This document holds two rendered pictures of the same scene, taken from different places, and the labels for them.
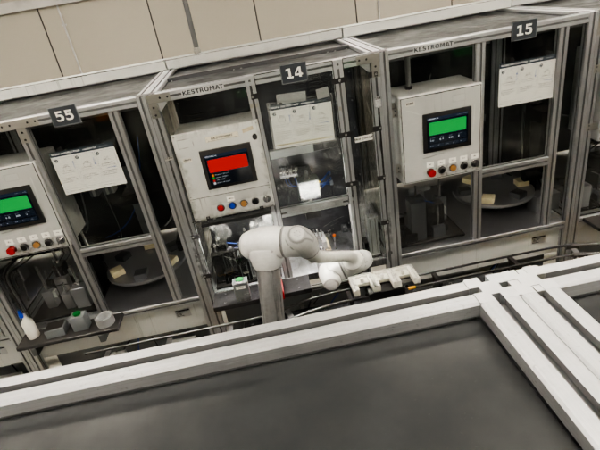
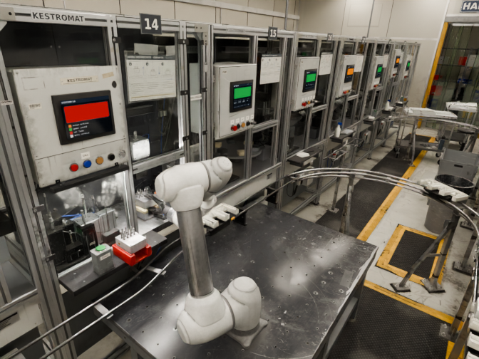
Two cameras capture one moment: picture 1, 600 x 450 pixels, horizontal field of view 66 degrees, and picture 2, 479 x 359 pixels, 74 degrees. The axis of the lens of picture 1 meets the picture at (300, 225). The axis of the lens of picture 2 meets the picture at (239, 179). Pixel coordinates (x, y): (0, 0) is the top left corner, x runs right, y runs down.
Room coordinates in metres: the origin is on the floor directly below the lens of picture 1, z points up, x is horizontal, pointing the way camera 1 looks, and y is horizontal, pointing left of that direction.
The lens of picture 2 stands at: (0.82, 0.92, 1.95)
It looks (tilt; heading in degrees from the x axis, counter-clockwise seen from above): 24 degrees down; 309
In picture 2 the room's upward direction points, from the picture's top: 2 degrees clockwise
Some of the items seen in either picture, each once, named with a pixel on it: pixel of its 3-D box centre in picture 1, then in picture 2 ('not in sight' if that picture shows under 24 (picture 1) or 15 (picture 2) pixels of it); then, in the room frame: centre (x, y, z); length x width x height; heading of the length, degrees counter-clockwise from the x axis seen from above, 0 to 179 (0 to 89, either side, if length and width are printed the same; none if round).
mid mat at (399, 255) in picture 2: not in sight; (415, 252); (1.08, -2.36, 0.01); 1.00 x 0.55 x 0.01; 93
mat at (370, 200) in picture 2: not in sight; (394, 168); (1.96, -4.79, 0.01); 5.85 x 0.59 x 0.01; 93
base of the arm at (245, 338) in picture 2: not in sight; (245, 319); (1.49, 0.00, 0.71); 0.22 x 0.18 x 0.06; 93
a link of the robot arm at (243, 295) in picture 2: not in sight; (242, 300); (1.49, 0.03, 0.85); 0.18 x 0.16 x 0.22; 73
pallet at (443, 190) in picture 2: not in sight; (440, 191); (1.01, -2.04, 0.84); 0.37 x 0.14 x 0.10; 151
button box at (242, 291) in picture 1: (241, 287); (101, 258); (2.10, 0.37, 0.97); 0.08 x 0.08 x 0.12; 3
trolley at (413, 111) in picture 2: not in sight; (424, 133); (1.79, -5.74, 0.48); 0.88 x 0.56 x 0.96; 21
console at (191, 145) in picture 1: (225, 164); (67, 119); (2.30, 0.32, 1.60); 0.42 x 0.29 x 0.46; 93
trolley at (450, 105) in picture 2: not in sight; (456, 125); (1.44, -7.03, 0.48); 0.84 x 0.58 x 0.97; 101
